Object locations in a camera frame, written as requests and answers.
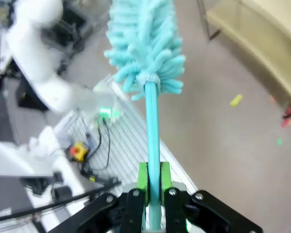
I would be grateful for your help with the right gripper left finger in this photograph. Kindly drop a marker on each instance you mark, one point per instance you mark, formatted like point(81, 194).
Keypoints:
point(135, 208)

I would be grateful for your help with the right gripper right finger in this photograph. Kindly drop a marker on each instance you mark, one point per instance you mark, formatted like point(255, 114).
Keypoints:
point(174, 208)

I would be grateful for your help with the teal microfibre duster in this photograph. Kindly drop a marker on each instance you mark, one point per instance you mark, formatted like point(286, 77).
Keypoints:
point(152, 121)

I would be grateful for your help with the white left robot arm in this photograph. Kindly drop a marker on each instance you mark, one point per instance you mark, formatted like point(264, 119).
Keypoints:
point(38, 36)

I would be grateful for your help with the ribbed aluminium platform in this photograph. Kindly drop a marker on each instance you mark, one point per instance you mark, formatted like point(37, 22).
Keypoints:
point(126, 136)

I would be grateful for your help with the small black device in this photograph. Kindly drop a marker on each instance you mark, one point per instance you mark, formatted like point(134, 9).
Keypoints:
point(60, 193)

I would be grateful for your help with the yellow emergency stop button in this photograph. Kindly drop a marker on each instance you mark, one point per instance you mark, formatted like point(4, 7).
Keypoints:
point(78, 150)

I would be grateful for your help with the small green paper scrap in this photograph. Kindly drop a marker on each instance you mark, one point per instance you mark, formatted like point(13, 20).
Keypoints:
point(279, 141)

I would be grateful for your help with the long yellow paper scrap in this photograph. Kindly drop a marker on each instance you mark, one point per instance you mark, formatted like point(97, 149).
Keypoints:
point(236, 100)

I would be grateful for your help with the white box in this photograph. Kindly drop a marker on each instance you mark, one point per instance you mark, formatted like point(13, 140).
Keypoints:
point(14, 160)

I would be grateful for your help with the red paper scrap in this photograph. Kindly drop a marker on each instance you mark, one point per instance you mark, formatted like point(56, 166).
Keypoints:
point(287, 122)

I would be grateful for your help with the black frame wooden two-tier shelf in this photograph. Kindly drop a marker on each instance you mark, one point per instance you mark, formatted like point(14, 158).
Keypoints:
point(252, 41)

